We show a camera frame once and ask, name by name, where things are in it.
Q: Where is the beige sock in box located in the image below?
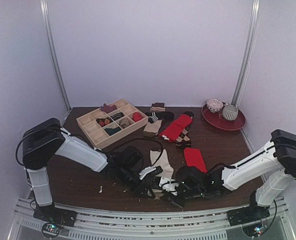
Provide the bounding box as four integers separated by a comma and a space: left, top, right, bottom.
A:
119, 118, 132, 129

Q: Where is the front aluminium rail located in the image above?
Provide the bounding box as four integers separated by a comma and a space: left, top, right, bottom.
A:
6, 197, 296, 240

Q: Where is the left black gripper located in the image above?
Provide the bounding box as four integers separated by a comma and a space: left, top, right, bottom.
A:
118, 165, 155, 200

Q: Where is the strawberry pattern sock in box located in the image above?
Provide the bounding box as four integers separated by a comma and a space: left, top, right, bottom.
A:
96, 117, 112, 127

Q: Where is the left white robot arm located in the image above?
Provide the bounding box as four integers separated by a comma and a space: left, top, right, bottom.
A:
15, 117, 163, 222

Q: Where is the purple sock in box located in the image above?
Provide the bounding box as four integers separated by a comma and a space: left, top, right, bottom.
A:
100, 103, 117, 114

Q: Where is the beige brown folded sock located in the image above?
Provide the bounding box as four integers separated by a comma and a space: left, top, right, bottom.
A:
143, 120, 162, 138

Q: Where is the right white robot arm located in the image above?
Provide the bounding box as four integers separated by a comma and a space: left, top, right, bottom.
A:
159, 129, 296, 221

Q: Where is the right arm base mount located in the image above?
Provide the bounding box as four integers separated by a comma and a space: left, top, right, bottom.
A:
227, 206, 270, 239

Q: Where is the wooden compartment box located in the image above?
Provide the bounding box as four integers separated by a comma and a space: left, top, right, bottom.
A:
77, 99, 148, 149

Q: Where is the right aluminium frame post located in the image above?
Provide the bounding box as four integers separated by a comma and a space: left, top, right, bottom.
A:
231, 0, 261, 107

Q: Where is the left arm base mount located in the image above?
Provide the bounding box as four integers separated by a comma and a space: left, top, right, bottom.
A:
33, 205, 77, 239

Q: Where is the red rolled sock in box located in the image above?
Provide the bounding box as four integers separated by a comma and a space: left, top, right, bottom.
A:
132, 112, 142, 122

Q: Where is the red plate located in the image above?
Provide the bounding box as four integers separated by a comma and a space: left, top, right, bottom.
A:
201, 104, 246, 131

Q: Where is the brown striped folded sock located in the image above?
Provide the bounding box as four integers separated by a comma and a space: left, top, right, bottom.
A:
150, 102, 166, 112

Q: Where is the teal sock in box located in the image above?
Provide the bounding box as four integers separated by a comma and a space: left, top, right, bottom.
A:
104, 127, 121, 136

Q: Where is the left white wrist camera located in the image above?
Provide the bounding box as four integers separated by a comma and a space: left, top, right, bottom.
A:
139, 166, 156, 180

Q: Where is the left aluminium frame post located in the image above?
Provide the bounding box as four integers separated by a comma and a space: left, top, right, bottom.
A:
40, 0, 72, 112

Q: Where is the red sock with stripes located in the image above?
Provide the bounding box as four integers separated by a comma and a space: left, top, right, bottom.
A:
184, 147, 207, 173

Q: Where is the striped ceramic cup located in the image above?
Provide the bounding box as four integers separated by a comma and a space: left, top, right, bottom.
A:
222, 104, 238, 121

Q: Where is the red folded sock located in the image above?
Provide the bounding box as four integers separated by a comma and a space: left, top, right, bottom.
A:
159, 113, 193, 142

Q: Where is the black striped sock in box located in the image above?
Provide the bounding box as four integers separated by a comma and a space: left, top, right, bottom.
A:
111, 112, 124, 121

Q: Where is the dotted white bowl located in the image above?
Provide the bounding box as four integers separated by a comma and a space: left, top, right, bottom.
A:
206, 98, 224, 113

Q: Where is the aluminium frame post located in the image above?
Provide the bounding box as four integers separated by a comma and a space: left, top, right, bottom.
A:
231, 0, 261, 107
40, 0, 72, 112

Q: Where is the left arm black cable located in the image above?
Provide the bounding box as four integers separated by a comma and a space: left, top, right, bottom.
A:
107, 138, 163, 166

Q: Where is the cream and brown sock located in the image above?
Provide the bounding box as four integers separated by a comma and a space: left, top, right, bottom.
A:
149, 149, 178, 201

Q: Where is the black white striped sock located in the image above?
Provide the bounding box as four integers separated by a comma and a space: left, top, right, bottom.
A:
145, 111, 175, 123

